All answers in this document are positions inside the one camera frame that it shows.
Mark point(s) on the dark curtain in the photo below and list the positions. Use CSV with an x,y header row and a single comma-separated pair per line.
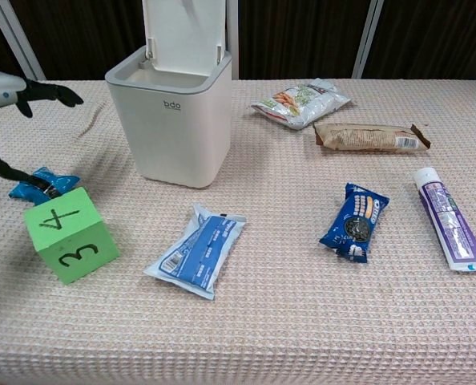
x,y
302,36

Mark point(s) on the purple and white toothpaste tube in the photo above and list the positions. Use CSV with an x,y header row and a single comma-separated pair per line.
x,y
448,216

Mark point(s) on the white snack bag carrot print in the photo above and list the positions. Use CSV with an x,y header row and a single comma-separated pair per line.
x,y
302,102

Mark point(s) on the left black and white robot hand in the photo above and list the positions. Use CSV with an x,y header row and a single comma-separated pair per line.
x,y
5,90

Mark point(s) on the blue and white pouch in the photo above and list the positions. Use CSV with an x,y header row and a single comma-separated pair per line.
x,y
200,250

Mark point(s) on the small blue snack wrapper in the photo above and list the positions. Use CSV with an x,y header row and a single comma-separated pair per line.
x,y
63,182

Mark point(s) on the white metal frame post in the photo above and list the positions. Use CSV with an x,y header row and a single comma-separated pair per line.
x,y
367,38
17,38

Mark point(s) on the green foam cube with numbers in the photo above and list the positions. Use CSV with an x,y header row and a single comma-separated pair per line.
x,y
67,236

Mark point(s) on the white bdo trash bin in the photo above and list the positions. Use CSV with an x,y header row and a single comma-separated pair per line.
x,y
174,132

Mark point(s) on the brown snack bar wrapper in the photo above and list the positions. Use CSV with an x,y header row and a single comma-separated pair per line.
x,y
366,138

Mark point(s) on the blue Oreo cookie pack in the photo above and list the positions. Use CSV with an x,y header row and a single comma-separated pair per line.
x,y
354,224

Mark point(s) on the white plastic bin lid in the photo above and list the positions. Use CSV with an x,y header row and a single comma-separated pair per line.
x,y
184,28

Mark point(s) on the beige waffle tablecloth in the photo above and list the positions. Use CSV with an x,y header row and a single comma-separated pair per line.
x,y
262,329

